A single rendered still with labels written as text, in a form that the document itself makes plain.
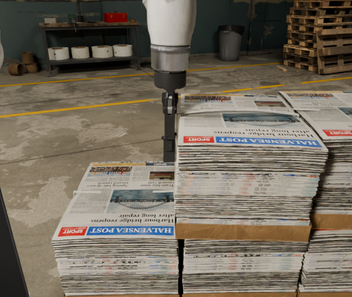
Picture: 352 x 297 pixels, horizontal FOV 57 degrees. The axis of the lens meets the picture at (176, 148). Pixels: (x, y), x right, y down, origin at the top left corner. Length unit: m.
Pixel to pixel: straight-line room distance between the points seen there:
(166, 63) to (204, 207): 0.32
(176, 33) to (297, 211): 0.45
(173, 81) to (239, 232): 0.36
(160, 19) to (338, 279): 0.73
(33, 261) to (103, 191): 1.17
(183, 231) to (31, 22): 6.69
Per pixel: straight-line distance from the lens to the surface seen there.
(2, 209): 1.08
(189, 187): 0.65
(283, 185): 0.68
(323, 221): 0.81
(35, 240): 2.18
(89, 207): 0.86
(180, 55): 0.73
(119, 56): 6.80
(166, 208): 0.83
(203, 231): 0.71
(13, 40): 7.24
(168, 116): 0.75
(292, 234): 0.75
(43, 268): 1.98
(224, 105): 0.85
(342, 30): 7.25
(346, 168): 0.76
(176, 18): 0.71
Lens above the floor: 1.31
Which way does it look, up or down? 25 degrees down
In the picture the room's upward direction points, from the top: straight up
